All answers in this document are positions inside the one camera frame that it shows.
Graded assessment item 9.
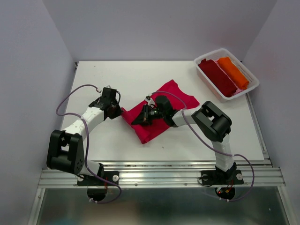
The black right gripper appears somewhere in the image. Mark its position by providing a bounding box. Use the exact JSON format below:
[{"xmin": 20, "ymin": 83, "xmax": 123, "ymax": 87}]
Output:
[{"xmin": 131, "ymin": 104, "xmax": 165, "ymax": 127}]

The crimson red t shirt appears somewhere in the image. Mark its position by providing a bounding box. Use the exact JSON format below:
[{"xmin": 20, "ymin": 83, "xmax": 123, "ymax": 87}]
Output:
[{"xmin": 122, "ymin": 80, "xmax": 200, "ymax": 144}]

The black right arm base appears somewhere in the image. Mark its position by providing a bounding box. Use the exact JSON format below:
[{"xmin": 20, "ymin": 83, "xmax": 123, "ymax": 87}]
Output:
[{"xmin": 198, "ymin": 163, "xmax": 244, "ymax": 187}]

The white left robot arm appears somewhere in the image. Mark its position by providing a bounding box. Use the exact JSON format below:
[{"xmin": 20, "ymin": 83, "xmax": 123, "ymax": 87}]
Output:
[{"xmin": 46, "ymin": 86, "xmax": 122, "ymax": 185}]

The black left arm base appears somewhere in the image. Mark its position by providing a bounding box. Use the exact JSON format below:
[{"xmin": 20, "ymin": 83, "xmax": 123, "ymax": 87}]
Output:
[{"xmin": 77, "ymin": 160, "xmax": 120, "ymax": 187}]

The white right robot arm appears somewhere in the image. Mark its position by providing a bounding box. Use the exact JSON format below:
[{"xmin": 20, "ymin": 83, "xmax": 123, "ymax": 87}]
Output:
[{"xmin": 131, "ymin": 95, "xmax": 236, "ymax": 183}]

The dark red rolled shirt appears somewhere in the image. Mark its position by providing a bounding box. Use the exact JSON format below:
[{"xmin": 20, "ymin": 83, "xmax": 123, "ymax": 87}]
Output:
[{"xmin": 198, "ymin": 59, "xmax": 237, "ymax": 98}]

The white plastic basket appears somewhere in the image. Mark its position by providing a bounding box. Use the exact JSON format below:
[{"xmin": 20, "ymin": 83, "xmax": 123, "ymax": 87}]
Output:
[{"xmin": 194, "ymin": 48, "xmax": 259, "ymax": 103}]

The orange rolled shirt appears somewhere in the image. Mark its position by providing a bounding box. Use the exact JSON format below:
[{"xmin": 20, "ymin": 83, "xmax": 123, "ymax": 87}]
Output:
[{"xmin": 217, "ymin": 57, "xmax": 249, "ymax": 90}]

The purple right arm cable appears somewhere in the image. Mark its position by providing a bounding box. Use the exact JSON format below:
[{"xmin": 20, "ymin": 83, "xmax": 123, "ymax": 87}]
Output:
[{"xmin": 144, "ymin": 90, "xmax": 255, "ymax": 202}]

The aluminium rail frame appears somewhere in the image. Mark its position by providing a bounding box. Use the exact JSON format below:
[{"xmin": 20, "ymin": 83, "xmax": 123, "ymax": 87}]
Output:
[{"xmin": 38, "ymin": 159, "xmax": 285, "ymax": 188}]

